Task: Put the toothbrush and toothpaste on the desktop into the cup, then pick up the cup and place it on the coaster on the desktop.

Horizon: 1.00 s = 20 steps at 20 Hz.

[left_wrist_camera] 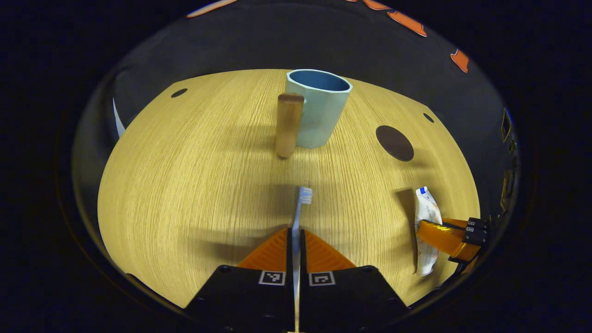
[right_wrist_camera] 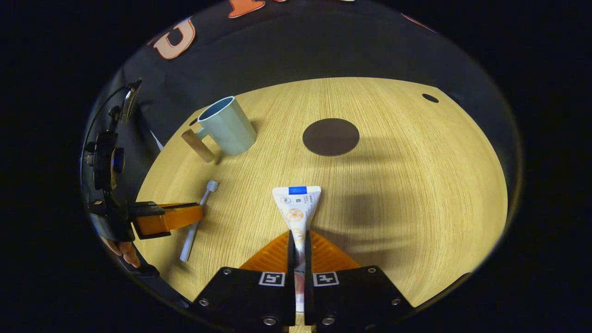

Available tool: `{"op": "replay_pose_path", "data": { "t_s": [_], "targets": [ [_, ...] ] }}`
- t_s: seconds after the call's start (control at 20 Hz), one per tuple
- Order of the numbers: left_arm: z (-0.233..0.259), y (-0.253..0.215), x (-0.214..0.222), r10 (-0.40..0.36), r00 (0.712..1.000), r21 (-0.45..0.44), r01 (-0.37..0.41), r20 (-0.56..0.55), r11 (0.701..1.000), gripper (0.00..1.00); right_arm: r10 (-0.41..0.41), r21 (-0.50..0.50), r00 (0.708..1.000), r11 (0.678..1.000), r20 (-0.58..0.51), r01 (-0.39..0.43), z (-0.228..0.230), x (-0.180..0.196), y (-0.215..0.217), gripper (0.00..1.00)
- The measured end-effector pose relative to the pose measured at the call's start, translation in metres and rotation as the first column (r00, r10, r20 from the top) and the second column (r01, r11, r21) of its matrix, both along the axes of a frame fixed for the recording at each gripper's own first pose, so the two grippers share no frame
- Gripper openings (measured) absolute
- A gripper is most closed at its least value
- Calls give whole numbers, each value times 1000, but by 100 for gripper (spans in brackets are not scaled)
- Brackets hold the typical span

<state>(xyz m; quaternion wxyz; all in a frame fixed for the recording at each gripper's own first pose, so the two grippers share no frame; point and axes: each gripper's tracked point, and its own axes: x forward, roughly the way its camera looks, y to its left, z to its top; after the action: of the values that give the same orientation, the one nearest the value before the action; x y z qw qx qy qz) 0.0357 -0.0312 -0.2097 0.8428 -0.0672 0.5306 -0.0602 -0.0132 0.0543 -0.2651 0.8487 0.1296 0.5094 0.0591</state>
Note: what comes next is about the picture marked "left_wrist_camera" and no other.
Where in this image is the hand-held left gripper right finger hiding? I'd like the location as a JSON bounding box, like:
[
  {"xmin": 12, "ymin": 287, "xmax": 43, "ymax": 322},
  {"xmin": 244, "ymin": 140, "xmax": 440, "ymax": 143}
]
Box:
[{"xmin": 299, "ymin": 229, "xmax": 410, "ymax": 333}]

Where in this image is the white and blue toothbrush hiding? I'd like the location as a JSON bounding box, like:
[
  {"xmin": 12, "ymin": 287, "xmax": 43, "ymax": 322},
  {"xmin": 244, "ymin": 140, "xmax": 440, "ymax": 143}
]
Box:
[{"xmin": 290, "ymin": 186, "xmax": 313, "ymax": 333}]

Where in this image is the dark brown round coaster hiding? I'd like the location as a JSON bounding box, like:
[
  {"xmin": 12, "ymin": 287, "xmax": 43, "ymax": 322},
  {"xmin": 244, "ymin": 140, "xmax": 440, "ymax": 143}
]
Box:
[{"xmin": 376, "ymin": 125, "xmax": 415, "ymax": 162}]

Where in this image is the light blue cup wooden handle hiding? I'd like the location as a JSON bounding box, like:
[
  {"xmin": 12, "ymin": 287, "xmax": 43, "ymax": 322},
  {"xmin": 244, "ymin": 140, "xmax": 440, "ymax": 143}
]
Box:
[{"xmin": 276, "ymin": 68, "xmax": 353, "ymax": 159}]

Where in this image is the black backdrop cloth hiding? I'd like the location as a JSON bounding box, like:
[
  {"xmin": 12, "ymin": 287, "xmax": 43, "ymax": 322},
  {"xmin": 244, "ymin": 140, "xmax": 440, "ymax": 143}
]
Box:
[{"xmin": 74, "ymin": 0, "xmax": 521, "ymax": 222}]

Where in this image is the wooden desktop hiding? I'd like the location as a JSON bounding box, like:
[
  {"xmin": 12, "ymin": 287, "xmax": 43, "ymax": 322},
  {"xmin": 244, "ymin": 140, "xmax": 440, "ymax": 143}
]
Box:
[{"xmin": 97, "ymin": 68, "xmax": 481, "ymax": 308}]

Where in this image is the white toothpaste tube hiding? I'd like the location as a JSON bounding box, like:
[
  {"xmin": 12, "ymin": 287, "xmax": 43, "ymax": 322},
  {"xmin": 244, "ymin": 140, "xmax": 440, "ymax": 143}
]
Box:
[{"xmin": 413, "ymin": 186, "xmax": 444, "ymax": 277}]

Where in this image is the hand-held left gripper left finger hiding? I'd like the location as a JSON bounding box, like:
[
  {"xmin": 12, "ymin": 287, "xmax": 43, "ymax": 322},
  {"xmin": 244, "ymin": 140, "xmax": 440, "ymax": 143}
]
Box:
[{"xmin": 184, "ymin": 227, "xmax": 295, "ymax": 333}]

